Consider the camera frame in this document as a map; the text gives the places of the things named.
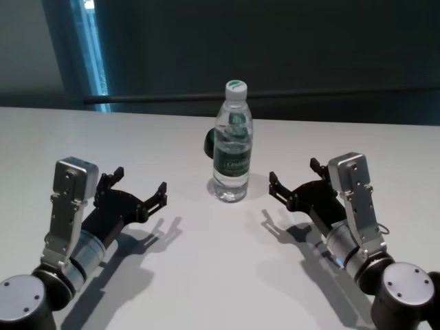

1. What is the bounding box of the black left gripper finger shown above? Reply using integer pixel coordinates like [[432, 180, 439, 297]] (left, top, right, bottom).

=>
[[136, 180, 168, 222], [93, 166, 124, 207]]

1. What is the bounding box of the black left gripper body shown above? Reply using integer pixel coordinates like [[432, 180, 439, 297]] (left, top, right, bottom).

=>
[[81, 188, 149, 249]]

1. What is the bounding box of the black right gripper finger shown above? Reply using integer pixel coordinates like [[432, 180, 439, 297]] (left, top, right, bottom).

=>
[[267, 170, 297, 212], [309, 157, 331, 182]]

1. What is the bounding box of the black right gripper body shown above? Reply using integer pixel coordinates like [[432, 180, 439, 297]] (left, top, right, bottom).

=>
[[288, 178, 349, 237]]

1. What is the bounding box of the clear green-label water bottle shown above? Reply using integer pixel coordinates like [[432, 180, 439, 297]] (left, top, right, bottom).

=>
[[212, 79, 254, 203]]

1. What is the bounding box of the green button with black base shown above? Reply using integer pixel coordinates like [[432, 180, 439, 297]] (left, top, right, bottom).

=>
[[203, 129, 217, 160]]

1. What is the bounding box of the blue glass window strip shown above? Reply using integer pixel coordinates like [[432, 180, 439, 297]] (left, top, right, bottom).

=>
[[70, 0, 113, 113]]

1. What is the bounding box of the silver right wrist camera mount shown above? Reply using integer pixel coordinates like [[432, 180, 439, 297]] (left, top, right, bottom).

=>
[[327, 152, 388, 259]]

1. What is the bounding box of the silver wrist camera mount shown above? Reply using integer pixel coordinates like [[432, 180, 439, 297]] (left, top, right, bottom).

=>
[[40, 155, 100, 274], [327, 152, 388, 259]]

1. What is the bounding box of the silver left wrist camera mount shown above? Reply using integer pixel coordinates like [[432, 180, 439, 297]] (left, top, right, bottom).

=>
[[40, 155, 100, 274]]

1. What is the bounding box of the dark horizontal rail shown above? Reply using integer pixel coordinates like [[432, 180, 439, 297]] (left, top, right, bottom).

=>
[[84, 88, 440, 105]]

